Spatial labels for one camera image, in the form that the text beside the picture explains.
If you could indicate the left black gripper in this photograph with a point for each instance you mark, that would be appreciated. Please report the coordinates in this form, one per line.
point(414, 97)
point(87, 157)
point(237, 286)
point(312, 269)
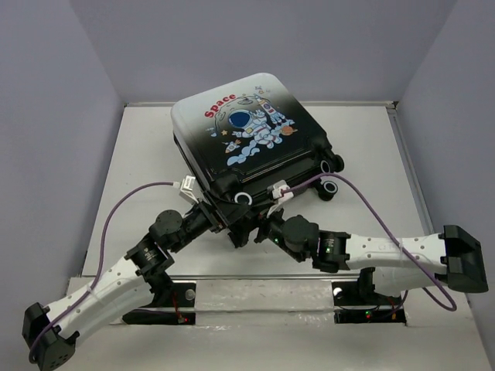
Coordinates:
point(216, 220)

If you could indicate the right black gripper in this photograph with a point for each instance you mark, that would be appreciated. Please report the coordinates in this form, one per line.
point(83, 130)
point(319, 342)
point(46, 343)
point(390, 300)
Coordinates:
point(264, 226)

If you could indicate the black white space suitcase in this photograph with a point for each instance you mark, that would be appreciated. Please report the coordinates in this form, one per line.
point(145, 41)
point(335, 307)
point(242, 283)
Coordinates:
point(241, 138)

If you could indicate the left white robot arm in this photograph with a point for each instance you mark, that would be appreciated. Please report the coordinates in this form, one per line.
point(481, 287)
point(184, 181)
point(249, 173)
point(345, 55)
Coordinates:
point(52, 332)

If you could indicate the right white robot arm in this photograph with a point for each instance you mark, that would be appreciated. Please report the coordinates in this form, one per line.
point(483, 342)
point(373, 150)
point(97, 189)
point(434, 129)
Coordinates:
point(452, 257)

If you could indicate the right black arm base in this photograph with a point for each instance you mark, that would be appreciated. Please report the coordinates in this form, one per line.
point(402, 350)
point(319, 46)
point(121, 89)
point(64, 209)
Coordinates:
point(357, 302)

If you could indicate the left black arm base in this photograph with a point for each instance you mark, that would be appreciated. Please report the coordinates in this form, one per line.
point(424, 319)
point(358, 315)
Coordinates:
point(178, 309)

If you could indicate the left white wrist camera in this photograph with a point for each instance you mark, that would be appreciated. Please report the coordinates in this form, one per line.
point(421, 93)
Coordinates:
point(186, 189)

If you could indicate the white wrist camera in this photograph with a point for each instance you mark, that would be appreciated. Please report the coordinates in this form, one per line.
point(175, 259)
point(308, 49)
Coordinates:
point(186, 189)
point(279, 193)

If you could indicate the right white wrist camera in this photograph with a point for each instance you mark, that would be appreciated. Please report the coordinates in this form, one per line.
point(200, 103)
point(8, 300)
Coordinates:
point(279, 193)

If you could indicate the aluminium table rail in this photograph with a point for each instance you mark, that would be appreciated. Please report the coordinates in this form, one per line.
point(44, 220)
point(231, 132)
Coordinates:
point(414, 184)

